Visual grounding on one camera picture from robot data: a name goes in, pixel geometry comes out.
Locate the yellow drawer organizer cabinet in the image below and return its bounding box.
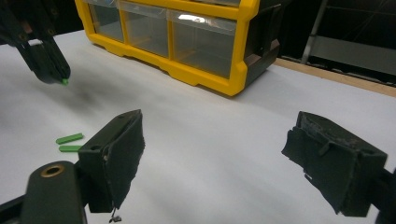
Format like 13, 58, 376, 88
74, 0, 292, 97

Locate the white table cover sheet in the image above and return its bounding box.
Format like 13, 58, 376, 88
0, 29, 396, 224

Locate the grid of clear drawers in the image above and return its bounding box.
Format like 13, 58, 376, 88
81, 0, 242, 80

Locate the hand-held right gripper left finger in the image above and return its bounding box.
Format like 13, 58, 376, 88
78, 109, 146, 223

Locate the grey metal stand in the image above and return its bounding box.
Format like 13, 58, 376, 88
300, 0, 396, 77

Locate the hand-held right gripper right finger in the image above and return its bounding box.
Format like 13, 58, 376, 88
281, 111, 389, 217

